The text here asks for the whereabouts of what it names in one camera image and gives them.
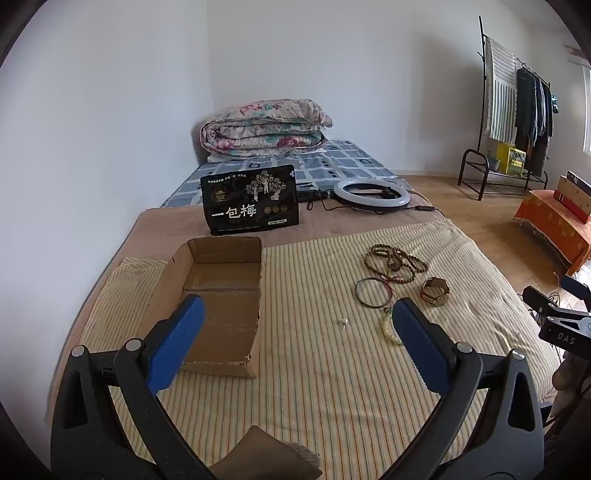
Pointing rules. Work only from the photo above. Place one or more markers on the black metal clothes rack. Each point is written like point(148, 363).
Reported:
point(482, 92)

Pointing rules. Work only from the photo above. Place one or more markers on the thin metal bangle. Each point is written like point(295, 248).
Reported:
point(361, 300)

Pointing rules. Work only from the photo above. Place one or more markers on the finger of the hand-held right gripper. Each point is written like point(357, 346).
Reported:
point(538, 300)
point(577, 286)

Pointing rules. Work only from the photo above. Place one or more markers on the yellow plastic crate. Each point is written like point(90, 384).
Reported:
point(511, 159)

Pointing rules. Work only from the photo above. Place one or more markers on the brown cardboard carton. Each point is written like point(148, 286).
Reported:
point(572, 196)

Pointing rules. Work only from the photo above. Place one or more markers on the black tripod pole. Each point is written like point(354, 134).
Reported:
point(311, 195)

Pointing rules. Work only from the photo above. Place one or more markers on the dark hanging clothes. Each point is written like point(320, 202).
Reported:
point(531, 120)

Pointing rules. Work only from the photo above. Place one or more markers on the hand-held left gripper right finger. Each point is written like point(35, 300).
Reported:
point(418, 344)

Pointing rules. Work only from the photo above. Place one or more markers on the orange cloth cover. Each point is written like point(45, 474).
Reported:
point(554, 226)

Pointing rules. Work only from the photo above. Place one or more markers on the folded floral quilt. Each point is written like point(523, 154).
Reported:
point(263, 127)

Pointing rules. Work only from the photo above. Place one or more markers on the blue patterned bed sheet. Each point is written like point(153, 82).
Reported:
point(323, 161)

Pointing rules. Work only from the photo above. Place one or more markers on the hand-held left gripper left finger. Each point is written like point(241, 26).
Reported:
point(180, 341)

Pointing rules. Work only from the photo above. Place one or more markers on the brown blanket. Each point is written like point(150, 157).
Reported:
point(332, 224)

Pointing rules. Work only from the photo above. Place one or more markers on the striped hanging cloth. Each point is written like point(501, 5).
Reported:
point(501, 92)

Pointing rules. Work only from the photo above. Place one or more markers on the cardboard box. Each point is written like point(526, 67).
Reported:
point(221, 304)

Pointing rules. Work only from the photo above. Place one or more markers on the yellow striped towel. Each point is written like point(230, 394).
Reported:
point(323, 369)

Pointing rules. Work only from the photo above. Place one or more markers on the gold brown wristwatch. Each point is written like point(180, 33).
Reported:
point(435, 290)

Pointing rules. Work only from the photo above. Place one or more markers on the black snack bag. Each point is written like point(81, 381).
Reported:
point(249, 201)

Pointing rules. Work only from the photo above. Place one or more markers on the person's leg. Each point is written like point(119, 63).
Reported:
point(263, 454)

